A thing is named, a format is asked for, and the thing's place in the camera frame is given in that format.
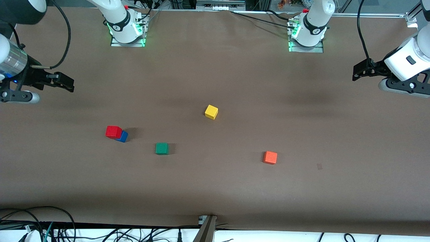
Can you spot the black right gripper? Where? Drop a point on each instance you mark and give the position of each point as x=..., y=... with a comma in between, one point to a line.
x=34, y=78

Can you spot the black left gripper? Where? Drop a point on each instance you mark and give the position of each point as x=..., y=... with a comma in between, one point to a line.
x=375, y=68

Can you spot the red block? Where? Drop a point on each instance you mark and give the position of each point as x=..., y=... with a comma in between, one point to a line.
x=113, y=131

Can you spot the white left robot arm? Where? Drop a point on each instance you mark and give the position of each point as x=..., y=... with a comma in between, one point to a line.
x=314, y=23

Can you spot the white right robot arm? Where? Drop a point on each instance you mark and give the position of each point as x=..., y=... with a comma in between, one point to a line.
x=118, y=21

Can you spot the blue block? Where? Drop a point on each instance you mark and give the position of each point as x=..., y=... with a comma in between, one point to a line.
x=123, y=137

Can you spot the green block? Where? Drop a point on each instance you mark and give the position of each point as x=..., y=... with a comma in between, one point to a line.
x=161, y=148

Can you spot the orange block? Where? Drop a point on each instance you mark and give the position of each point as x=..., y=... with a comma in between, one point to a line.
x=270, y=157

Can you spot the yellow block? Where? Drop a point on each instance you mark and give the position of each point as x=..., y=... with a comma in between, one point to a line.
x=211, y=112

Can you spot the white power strip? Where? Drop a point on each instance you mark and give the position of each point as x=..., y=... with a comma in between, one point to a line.
x=220, y=4

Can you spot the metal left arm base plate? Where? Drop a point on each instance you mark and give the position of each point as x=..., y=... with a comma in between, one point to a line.
x=319, y=48

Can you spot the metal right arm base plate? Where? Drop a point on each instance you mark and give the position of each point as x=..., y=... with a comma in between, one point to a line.
x=142, y=37

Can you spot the grey camera mounting pole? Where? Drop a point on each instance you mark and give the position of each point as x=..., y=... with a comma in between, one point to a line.
x=205, y=232

